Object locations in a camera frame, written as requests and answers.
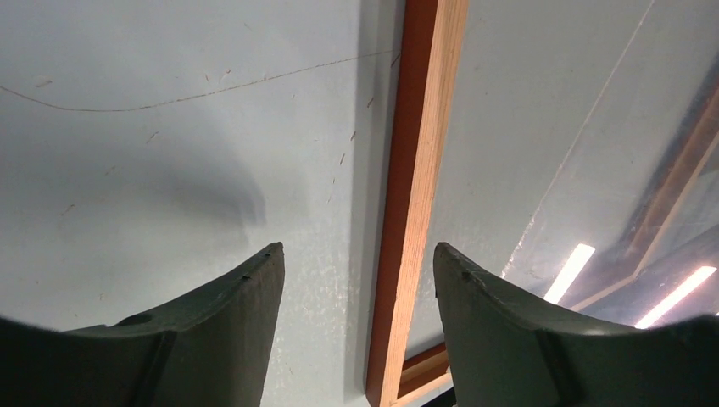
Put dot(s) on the clear acrylic sheet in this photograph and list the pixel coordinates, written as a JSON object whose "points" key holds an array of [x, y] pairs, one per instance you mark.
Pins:
{"points": [[565, 115]]}

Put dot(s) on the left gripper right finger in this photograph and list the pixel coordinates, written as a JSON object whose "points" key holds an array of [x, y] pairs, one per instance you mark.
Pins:
{"points": [[508, 347]]}

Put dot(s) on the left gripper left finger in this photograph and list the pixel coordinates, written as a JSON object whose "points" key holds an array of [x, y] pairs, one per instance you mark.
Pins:
{"points": [[208, 347]]}

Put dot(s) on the wooden picture frame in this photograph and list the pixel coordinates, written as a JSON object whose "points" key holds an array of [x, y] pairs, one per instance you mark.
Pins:
{"points": [[668, 274]]}

